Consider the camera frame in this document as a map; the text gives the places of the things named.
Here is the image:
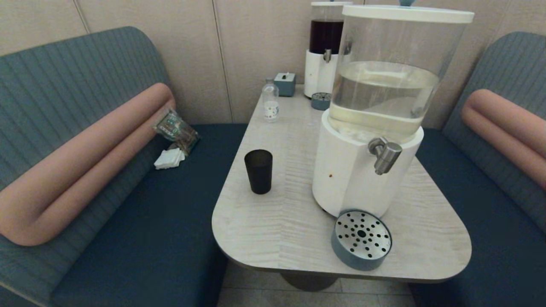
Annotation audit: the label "black tapered cup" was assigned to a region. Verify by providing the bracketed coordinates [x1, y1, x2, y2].
[244, 149, 273, 195]

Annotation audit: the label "large steel dispenser tap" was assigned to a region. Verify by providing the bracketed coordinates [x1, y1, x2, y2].
[368, 136, 403, 176]

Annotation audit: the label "clear plastic bottle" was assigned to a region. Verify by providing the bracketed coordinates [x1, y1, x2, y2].
[262, 78, 280, 123]

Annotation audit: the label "small blue box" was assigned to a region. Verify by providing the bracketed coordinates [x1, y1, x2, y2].
[273, 72, 296, 97]

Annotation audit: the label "small blue drip tray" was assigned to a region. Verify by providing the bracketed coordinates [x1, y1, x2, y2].
[311, 92, 332, 111]

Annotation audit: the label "large clear water dispenser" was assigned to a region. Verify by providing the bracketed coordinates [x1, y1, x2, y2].
[311, 0, 475, 218]

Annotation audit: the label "small dark drink dispenser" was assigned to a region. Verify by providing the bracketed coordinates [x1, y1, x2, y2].
[304, 1, 353, 99]

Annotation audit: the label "clear plastic snack bag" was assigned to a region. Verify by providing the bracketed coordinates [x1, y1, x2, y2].
[153, 109, 200, 155]

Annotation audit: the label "white paper napkins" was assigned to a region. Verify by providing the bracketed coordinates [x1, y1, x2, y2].
[154, 148, 186, 170]

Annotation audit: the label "large blue steel drip tray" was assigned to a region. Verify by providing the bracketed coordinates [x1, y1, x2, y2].
[331, 209, 392, 272]

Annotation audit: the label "blue bench with snack bag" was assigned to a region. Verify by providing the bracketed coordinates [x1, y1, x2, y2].
[0, 26, 248, 307]

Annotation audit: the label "pink bolster beside snack bag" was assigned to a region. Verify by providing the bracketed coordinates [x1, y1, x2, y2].
[0, 83, 176, 246]

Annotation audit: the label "empty blue bench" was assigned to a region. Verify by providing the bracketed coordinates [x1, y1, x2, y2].
[409, 31, 546, 307]

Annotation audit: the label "pink bolster on empty bench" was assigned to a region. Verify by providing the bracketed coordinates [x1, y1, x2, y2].
[461, 89, 546, 189]

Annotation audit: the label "table pedestal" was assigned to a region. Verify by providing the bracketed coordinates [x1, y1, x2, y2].
[279, 272, 342, 292]

